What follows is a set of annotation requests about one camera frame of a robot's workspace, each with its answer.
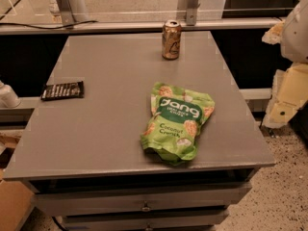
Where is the metal bracket post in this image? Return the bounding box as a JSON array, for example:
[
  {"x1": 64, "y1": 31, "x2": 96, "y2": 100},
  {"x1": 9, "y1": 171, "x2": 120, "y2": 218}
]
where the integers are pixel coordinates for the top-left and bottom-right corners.
[
  {"x1": 56, "y1": 0, "x2": 74, "y2": 27},
  {"x1": 176, "y1": 0, "x2": 200, "y2": 26}
]

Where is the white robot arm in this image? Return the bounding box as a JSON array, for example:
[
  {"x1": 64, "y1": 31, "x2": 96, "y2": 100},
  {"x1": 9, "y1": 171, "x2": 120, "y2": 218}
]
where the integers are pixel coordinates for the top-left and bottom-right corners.
[{"x1": 262, "y1": 0, "x2": 308, "y2": 128}]

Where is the upper drawer knob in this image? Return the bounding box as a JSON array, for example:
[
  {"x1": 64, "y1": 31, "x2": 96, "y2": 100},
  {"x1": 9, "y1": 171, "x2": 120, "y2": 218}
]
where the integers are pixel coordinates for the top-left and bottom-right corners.
[{"x1": 141, "y1": 202, "x2": 151, "y2": 213}]

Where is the drawer knob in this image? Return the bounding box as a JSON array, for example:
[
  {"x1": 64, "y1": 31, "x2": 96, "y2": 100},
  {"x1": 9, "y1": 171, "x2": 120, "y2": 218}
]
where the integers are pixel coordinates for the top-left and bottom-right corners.
[
  {"x1": 144, "y1": 223, "x2": 154, "y2": 231},
  {"x1": 141, "y1": 202, "x2": 151, "y2": 213}
]

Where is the white pipe at left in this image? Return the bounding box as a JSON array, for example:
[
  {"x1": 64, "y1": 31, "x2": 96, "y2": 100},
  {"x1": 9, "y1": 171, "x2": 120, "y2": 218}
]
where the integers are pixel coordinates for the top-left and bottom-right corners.
[{"x1": 0, "y1": 81, "x2": 21, "y2": 108}]

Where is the lower drawer knob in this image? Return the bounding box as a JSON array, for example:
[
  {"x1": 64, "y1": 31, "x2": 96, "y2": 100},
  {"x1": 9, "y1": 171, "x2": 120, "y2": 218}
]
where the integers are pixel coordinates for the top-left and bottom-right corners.
[{"x1": 144, "y1": 223, "x2": 154, "y2": 231}]

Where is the black cable on rail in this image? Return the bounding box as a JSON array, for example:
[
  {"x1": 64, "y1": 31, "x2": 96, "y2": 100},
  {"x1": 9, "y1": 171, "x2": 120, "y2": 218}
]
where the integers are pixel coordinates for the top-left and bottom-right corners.
[{"x1": 0, "y1": 19, "x2": 99, "y2": 30}]

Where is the cardboard box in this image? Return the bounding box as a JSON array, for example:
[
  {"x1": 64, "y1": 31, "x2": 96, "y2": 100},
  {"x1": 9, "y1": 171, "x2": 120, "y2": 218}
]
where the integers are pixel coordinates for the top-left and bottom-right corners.
[{"x1": 0, "y1": 134, "x2": 32, "y2": 231}]

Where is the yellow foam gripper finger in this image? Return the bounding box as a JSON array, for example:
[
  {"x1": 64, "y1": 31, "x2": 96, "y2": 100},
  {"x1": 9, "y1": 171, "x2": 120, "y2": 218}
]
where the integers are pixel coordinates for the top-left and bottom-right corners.
[
  {"x1": 262, "y1": 21, "x2": 285, "y2": 45},
  {"x1": 262, "y1": 63, "x2": 308, "y2": 129}
]

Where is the green rice chip bag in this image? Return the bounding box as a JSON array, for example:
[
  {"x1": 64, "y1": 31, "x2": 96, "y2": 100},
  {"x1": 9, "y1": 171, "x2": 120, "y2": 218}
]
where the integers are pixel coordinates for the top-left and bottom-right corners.
[{"x1": 141, "y1": 83, "x2": 215, "y2": 165}]

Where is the right metal bracket post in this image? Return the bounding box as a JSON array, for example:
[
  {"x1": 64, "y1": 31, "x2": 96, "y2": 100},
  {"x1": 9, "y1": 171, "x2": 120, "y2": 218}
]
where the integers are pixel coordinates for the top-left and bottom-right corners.
[{"x1": 176, "y1": 0, "x2": 200, "y2": 26}]

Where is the black snack bar wrapper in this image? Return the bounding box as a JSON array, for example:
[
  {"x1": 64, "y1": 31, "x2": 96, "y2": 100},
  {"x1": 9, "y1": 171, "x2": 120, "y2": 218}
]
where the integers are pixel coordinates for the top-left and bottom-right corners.
[{"x1": 40, "y1": 81, "x2": 84, "y2": 101}]

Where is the gold soda can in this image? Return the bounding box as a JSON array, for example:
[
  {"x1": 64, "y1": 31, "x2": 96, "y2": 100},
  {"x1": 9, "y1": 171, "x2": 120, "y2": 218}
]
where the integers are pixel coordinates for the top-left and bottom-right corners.
[{"x1": 162, "y1": 20, "x2": 182, "y2": 60}]

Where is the left metal bracket post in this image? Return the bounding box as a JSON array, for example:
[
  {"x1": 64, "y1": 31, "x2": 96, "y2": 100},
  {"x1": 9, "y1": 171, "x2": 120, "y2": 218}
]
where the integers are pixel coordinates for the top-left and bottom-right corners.
[{"x1": 56, "y1": 0, "x2": 74, "y2": 27}]

